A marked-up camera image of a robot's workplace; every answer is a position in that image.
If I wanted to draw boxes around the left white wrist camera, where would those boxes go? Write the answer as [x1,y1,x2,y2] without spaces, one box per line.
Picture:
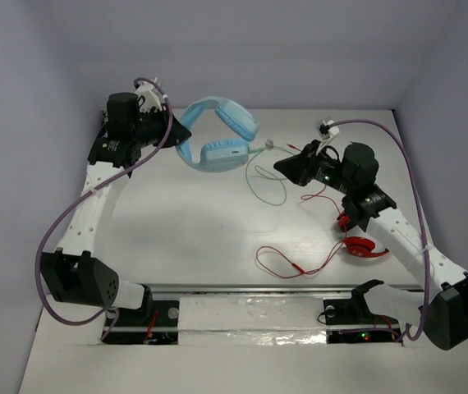
[133,77,163,112]

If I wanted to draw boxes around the red headphone cable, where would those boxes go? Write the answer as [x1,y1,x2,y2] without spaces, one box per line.
[255,142,356,281]

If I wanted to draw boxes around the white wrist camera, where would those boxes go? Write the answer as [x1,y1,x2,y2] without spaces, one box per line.
[133,77,163,112]
[315,118,340,153]

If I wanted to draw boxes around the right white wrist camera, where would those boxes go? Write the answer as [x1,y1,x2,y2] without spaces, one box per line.
[315,118,340,153]

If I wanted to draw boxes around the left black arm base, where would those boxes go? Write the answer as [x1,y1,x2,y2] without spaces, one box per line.
[101,286,180,346]

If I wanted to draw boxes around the red headphones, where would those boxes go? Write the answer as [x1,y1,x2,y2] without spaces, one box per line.
[337,211,389,259]

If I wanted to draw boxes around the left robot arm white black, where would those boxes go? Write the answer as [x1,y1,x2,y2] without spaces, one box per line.
[37,88,190,323]

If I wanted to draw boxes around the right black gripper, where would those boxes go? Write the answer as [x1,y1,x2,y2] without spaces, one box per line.
[273,140,354,195]

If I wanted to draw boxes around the light blue headphones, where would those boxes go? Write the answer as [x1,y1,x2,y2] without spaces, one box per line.
[176,96,259,173]

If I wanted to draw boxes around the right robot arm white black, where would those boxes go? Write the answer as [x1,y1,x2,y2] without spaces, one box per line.
[273,140,468,350]

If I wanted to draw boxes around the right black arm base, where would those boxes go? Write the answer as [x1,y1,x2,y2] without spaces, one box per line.
[317,279,401,344]

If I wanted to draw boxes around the aluminium rail frame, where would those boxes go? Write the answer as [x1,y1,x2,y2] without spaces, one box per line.
[55,108,414,296]

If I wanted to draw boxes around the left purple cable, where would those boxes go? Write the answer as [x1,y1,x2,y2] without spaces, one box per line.
[34,76,174,341]

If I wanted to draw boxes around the white foam block with tape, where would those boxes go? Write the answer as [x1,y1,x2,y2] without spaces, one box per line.
[177,295,327,346]

